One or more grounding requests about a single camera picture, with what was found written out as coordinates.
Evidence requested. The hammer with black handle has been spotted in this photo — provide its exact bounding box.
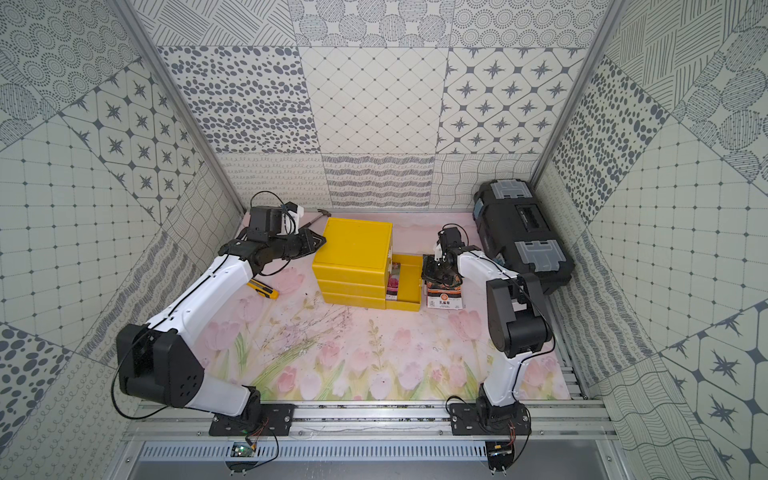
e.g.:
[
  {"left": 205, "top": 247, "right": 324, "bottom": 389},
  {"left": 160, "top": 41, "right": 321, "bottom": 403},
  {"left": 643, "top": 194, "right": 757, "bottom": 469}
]
[{"left": 303, "top": 209, "right": 332, "bottom": 228}]

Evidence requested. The black plastic toolbox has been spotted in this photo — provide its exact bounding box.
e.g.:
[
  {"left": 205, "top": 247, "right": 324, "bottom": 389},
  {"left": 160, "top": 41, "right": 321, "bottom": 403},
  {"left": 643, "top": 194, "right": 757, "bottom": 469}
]
[{"left": 473, "top": 179, "right": 575, "bottom": 295}]

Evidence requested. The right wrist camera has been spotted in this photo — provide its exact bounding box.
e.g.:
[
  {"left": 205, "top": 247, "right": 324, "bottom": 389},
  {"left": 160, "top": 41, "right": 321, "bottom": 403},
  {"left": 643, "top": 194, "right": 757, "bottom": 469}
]
[{"left": 434, "top": 225, "right": 466, "bottom": 259}]

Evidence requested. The aluminium frame rail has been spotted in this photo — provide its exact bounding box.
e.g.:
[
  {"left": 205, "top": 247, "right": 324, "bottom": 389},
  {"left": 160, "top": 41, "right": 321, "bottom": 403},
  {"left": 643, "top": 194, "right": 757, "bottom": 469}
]
[{"left": 124, "top": 400, "right": 618, "bottom": 440}]

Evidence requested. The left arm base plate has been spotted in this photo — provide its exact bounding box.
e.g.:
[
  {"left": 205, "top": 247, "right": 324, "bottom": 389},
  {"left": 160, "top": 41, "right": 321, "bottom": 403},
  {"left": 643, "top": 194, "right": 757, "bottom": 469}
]
[{"left": 208, "top": 403, "right": 296, "bottom": 437}]

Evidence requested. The yellow black utility knife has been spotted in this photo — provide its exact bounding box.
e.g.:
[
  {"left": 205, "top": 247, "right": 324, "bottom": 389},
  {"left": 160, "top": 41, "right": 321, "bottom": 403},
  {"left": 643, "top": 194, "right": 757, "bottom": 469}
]
[{"left": 247, "top": 278, "right": 279, "bottom": 300}]

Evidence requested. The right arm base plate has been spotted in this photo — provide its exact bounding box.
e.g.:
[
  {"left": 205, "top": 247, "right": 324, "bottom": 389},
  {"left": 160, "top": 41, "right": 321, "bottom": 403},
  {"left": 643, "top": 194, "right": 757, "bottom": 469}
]
[{"left": 447, "top": 402, "right": 532, "bottom": 437}]

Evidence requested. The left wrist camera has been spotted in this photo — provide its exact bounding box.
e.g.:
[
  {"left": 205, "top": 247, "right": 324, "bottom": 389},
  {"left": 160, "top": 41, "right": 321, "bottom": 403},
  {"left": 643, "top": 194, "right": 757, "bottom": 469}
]
[{"left": 246, "top": 202, "right": 305, "bottom": 240}]

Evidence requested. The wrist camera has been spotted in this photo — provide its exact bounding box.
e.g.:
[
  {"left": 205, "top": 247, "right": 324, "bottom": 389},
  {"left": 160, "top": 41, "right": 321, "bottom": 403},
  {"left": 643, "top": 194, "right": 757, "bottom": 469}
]
[
  {"left": 246, "top": 202, "right": 305, "bottom": 240},
  {"left": 434, "top": 225, "right": 466, "bottom": 259}
]

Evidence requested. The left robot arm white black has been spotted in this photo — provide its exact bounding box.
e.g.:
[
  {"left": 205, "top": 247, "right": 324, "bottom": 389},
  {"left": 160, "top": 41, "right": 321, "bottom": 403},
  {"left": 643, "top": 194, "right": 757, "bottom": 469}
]
[{"left": 112, "top": 227, "right": 326, "bottom": 417}]

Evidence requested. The yellow plastic drawer cabinet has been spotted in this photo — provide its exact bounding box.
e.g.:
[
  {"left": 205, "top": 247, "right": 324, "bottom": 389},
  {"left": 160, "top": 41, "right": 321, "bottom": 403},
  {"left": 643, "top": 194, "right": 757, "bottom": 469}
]
[{"left": 312, "top": 218, "right": 393, "bottom": 310}]

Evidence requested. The white slotted cable duct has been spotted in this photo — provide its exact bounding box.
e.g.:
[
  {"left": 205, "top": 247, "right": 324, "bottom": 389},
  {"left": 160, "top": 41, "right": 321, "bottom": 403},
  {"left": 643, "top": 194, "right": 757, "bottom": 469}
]
[{"left": 139, "top": 440, "right": 486, "bottom": 462}]

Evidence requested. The magenta flower seed bag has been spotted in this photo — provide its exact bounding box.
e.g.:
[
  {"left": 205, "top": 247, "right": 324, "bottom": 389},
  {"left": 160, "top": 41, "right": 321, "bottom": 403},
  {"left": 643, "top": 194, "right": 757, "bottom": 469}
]
[{"left": 385, "top": 262, "right": 401, "bottom": 301}]

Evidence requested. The dark orange fruit seed bag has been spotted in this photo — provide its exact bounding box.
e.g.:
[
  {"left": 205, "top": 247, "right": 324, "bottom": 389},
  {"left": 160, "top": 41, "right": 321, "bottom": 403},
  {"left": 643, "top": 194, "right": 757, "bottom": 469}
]
[{"left": 425, "top": 282, "right": 464, "bottom": 310}]

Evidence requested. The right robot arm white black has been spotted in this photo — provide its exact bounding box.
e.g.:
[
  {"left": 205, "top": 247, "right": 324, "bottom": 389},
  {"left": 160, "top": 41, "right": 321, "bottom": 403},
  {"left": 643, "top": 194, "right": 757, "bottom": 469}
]
[{"left": 422, "top": 250, "right": 554, "bottom": 418}]

